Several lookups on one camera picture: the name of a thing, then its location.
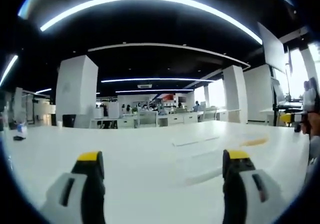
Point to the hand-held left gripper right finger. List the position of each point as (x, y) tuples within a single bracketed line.
[(247, 199)]

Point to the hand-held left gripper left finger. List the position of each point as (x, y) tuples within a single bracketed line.
[(75, 199)]

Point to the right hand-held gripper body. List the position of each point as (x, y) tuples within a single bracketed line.
[(309, 96)]

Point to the yellow plastic latch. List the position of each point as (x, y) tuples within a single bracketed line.
[(255, 141)]

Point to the person's right hand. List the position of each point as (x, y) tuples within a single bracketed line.
[(313, 125)]

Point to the large grey display panel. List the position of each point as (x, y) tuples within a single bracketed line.
[(272, 49)]

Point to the white cup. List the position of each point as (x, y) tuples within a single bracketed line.
[(59, 124)]

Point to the black office chair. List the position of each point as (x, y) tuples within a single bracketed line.
[(69, 121)]

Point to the small dark object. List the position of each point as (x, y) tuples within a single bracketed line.
[(19, 138)]

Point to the blue and white packet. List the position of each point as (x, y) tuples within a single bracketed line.
[(22, 128)]

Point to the row of white office desks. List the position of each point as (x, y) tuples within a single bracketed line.
[(172, 117)]

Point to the ceiling air vent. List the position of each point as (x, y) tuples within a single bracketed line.
[(144, 86)]

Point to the short ceiling light strip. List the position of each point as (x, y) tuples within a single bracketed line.
[(8, 69)]

